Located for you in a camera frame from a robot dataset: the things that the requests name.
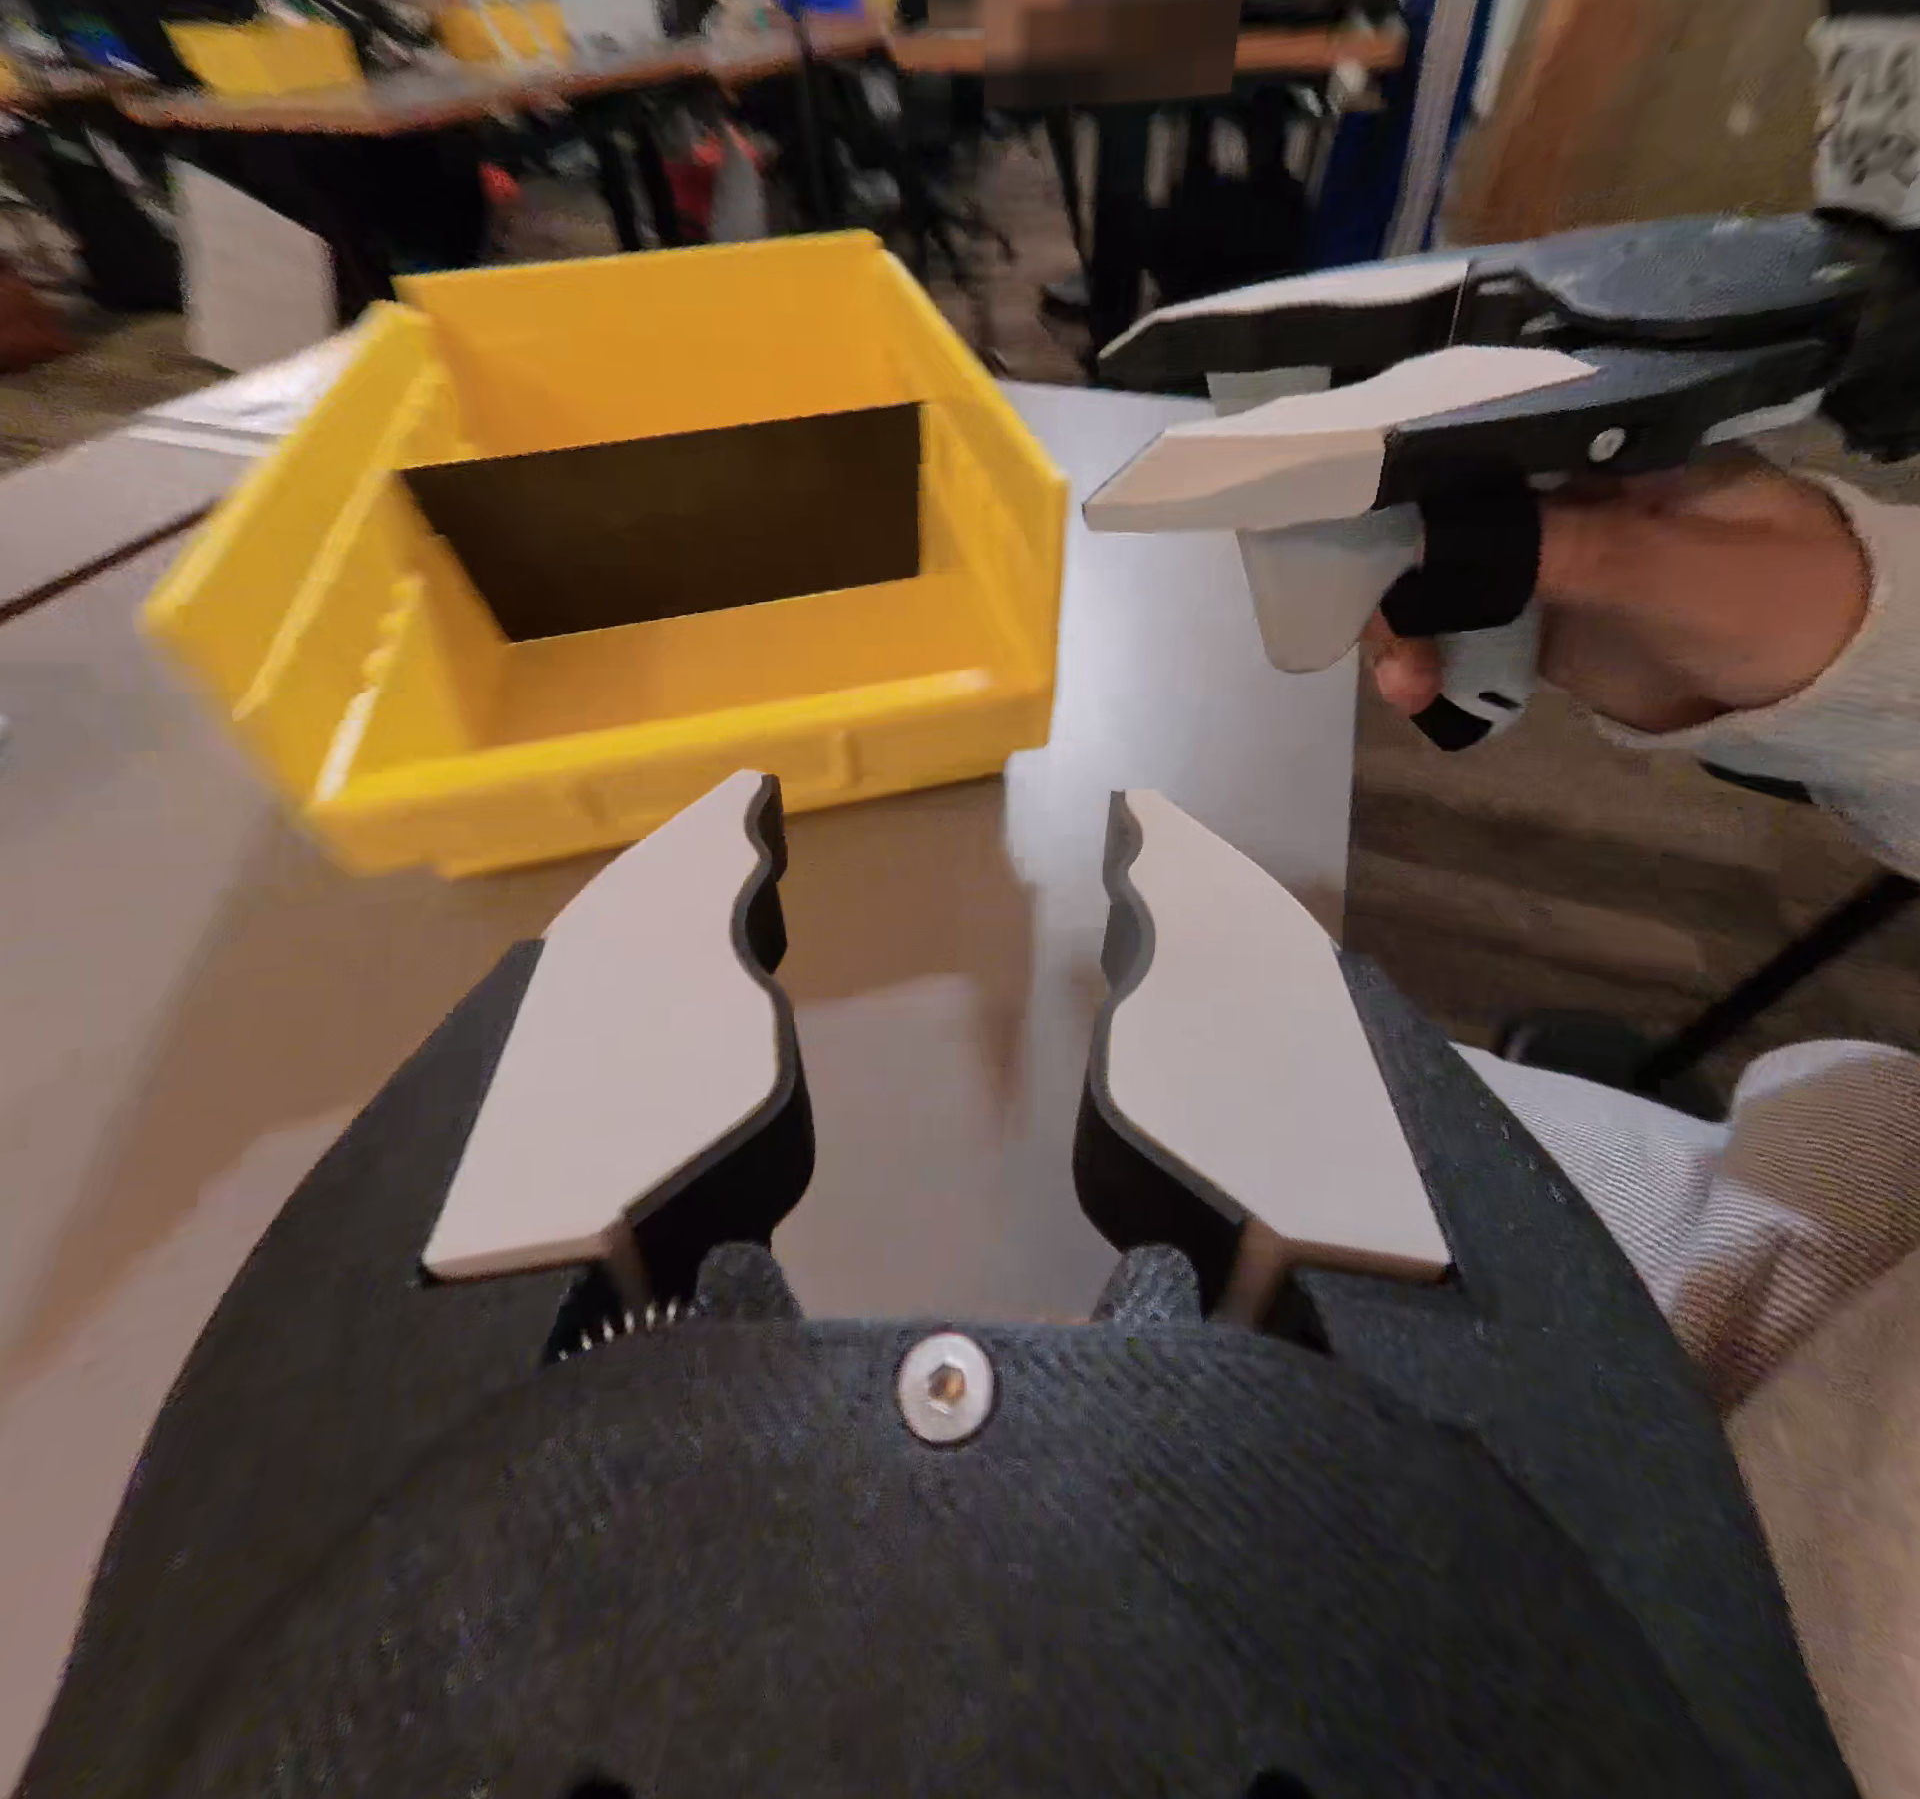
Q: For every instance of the person's right forearm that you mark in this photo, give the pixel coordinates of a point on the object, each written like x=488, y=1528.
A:
x=1875, y=720

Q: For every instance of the grey desk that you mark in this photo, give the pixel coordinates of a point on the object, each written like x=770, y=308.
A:
x=149, y=960

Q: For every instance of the brown wooden board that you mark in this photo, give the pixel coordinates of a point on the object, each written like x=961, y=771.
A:
x=1633, y=60

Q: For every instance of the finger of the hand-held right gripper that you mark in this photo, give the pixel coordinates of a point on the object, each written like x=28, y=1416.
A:
x=1306, y=314
x=1273, y=466

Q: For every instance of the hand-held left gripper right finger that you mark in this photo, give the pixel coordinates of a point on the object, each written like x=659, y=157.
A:
x=1273, y=1080

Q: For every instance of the yellow storage bin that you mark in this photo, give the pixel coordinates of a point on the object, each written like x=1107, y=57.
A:
x=676, y=736

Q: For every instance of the black chair base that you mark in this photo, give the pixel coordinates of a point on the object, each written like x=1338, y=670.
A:
x=1770, y=983

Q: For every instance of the small yellow bin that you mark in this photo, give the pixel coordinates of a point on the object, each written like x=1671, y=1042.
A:
x=505, y=30
x=263, y=57

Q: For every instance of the person's right hand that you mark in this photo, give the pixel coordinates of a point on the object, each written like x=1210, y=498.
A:
x=1696, y=587

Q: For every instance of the blue striped jacket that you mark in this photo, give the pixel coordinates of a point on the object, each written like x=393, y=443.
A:
x=1432, y=60

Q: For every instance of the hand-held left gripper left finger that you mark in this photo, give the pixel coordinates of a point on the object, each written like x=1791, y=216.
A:
x=630, y=1064

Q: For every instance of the white paper sheet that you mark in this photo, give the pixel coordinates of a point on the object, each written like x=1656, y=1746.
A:
x=253, y=397

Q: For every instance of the white box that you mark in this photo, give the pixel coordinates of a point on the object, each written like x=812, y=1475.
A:
x=253, y=269

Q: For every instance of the wooden workbench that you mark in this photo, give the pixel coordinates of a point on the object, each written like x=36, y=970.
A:
x=600, y=83

